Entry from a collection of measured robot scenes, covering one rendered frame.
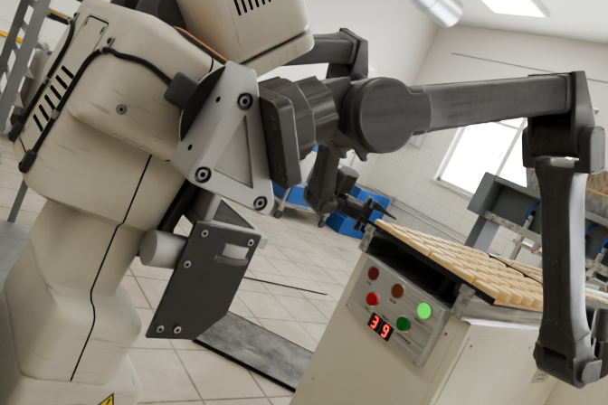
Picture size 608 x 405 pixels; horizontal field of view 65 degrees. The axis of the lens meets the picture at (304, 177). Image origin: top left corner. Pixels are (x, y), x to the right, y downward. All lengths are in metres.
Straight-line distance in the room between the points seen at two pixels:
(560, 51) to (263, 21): 5.51
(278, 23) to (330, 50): 0.46
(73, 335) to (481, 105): 0.56
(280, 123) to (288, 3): 0.22
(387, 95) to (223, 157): 0.18
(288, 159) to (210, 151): 0.07
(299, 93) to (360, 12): 5.61
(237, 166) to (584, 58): 5.53
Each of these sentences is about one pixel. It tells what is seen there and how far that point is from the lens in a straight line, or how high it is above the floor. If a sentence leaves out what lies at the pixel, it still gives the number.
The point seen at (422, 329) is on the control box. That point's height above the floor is 0.78.
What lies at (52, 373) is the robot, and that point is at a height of 0.69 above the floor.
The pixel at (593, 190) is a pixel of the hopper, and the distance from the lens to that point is 1.82.
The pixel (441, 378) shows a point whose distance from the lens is 1.12.
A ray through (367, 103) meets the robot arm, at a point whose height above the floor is 1.12.
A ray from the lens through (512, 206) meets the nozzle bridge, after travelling 1.93.
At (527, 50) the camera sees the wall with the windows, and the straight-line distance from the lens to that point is 6.19.
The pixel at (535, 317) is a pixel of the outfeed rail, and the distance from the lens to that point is 1.37.
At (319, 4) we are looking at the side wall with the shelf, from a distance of 5.70.
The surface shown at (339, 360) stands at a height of 0.57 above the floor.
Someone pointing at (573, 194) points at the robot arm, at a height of 1.14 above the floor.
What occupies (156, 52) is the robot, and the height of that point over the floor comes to 1.08.
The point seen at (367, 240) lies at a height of 0.87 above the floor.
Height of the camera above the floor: 1.08
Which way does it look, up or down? 6 degrees down
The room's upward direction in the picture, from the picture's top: 24 degrees clockwise
